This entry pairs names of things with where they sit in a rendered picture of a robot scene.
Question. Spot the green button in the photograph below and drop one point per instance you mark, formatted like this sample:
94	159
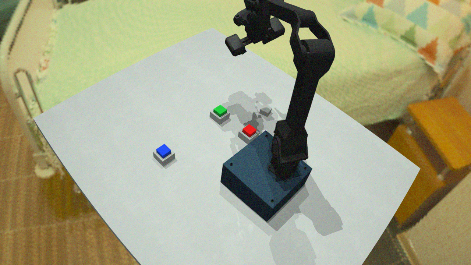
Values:
219	114

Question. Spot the blue button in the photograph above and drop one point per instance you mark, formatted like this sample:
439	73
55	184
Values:
164	154

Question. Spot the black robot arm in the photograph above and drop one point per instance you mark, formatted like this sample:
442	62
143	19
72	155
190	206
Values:
312	58

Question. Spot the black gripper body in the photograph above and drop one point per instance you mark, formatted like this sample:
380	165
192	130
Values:
237	46

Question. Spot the red button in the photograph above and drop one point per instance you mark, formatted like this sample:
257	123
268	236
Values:
248	134

